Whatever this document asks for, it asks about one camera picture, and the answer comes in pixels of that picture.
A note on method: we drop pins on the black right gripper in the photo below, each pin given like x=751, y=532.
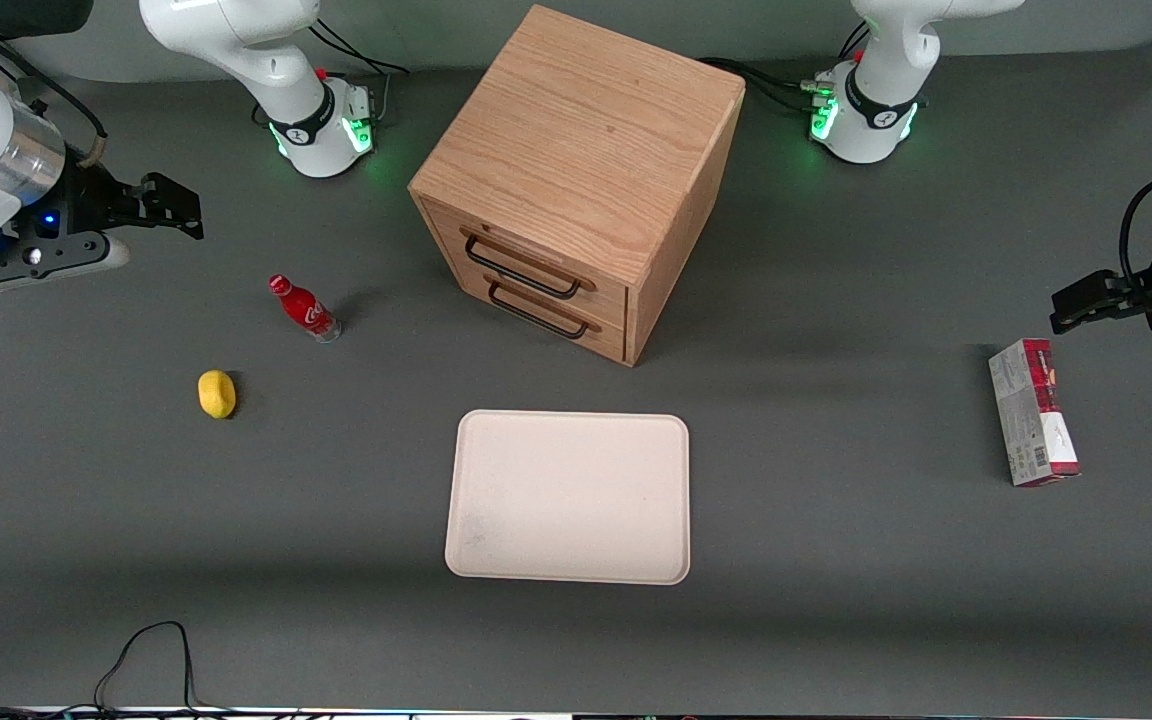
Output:
x=88, y=200

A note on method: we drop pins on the red coke bottle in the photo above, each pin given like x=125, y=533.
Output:
x=301, y=308

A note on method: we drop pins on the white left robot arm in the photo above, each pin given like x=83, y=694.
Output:
x=886, y=90

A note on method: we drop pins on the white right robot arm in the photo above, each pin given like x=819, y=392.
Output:
x=266, y=60

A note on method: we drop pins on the cream plastic tray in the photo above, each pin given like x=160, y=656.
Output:
x=566, y=495

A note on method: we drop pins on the grey and red carton box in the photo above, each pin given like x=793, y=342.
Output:
x=1031, y=415

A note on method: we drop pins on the yellow lemon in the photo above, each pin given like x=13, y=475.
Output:
x=217, y=394

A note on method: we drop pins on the wooden drawer cabinet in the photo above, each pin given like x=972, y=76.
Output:
x=576, y=130

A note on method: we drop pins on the wooden drawer front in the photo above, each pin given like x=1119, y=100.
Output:
x=611, y=335
x=606, y=292

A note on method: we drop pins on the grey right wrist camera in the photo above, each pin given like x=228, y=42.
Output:
x=36, y=262

